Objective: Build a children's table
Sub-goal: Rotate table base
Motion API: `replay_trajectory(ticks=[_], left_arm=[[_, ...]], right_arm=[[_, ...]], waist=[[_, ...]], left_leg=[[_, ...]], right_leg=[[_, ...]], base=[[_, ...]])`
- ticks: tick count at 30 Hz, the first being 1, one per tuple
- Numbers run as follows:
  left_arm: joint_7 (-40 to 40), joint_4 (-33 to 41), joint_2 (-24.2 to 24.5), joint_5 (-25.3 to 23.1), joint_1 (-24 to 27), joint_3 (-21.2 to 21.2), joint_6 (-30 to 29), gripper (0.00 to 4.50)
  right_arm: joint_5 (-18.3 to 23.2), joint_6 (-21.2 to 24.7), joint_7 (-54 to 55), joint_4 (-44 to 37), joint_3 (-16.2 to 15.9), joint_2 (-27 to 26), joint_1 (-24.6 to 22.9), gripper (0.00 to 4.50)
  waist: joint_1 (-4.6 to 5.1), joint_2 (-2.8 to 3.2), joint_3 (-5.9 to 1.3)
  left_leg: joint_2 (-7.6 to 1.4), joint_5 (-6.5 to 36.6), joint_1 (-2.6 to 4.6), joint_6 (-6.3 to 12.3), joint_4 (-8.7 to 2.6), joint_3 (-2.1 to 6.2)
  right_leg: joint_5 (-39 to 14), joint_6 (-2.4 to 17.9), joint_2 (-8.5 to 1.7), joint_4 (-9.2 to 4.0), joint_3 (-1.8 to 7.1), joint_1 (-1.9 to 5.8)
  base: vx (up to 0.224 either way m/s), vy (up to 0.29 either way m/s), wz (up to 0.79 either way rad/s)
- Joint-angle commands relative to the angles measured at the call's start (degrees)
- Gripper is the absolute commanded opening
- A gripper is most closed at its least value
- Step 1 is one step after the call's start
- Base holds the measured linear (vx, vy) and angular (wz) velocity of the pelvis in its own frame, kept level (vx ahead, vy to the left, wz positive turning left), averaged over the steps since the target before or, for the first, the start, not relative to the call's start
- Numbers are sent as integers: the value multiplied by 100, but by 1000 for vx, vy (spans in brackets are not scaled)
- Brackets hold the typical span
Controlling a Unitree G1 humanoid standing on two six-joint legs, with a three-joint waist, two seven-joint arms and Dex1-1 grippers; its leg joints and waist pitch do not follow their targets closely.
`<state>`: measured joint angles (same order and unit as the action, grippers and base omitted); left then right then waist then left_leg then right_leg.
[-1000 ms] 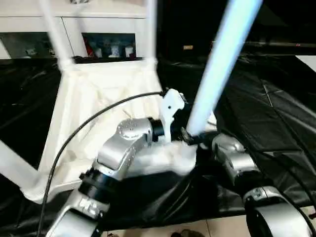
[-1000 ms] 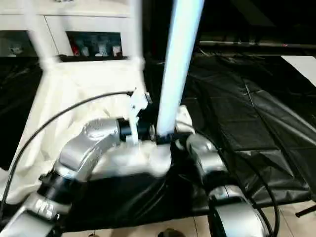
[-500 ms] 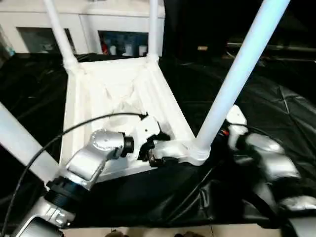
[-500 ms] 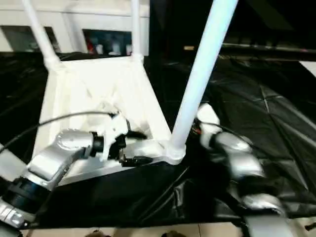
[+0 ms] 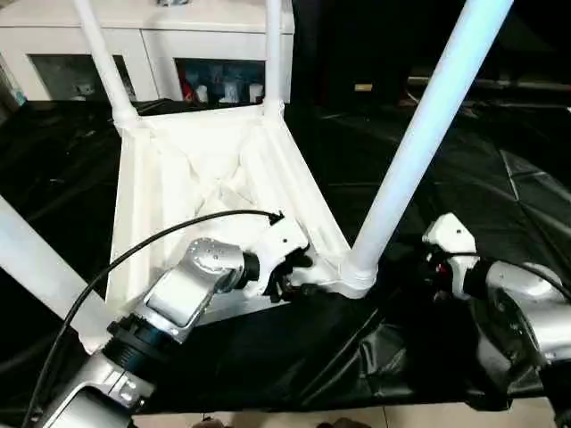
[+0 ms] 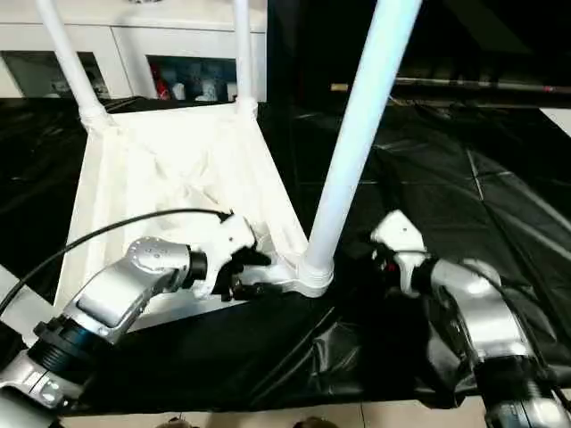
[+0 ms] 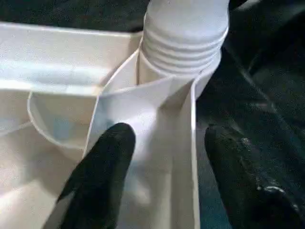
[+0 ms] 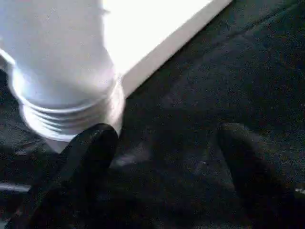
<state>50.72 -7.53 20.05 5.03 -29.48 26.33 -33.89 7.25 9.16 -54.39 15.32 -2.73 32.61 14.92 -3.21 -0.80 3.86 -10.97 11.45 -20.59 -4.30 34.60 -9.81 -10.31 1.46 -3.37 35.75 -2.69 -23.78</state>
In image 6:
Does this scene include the white plastic table top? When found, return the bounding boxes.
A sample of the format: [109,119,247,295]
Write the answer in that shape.
[54,96,336,333]

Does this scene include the white plastic table leg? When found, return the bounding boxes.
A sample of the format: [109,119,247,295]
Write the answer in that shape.
[0,266,56,345]
[36,0,110,128]
[232,0,260,115]
[297,0,424,286]

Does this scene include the black mat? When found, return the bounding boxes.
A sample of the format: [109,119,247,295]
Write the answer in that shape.
[0,89,571,416]

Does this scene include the dark round robot part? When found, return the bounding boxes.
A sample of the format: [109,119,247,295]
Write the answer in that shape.
[294,416,340,428]

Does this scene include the white flat panel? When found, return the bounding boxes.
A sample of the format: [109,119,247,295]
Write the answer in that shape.
[540,107,571,136]

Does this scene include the white glass-door cabinet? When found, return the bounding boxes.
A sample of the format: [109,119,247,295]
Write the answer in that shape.
[0,0,269,101]

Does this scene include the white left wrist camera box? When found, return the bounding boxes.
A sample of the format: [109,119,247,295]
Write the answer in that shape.
[191,214,260,300]

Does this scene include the black metal rail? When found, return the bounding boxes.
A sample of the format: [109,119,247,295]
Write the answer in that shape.
[348,78,571,97]

